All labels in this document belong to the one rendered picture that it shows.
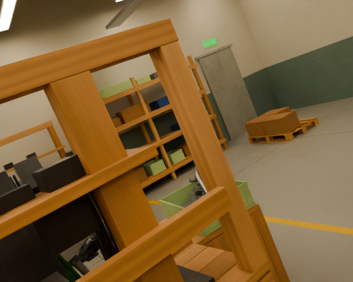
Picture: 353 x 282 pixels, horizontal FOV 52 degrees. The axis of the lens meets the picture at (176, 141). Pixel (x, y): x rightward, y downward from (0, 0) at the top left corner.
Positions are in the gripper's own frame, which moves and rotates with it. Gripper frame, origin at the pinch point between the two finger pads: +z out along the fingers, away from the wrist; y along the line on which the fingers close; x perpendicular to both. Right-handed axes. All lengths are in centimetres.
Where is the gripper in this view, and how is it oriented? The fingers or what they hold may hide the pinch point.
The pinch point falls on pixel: (78, 261)
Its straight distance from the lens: 155.7
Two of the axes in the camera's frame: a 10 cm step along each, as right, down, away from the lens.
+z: -6.3, 6.2, -4.7
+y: -0.5, -6.3, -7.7
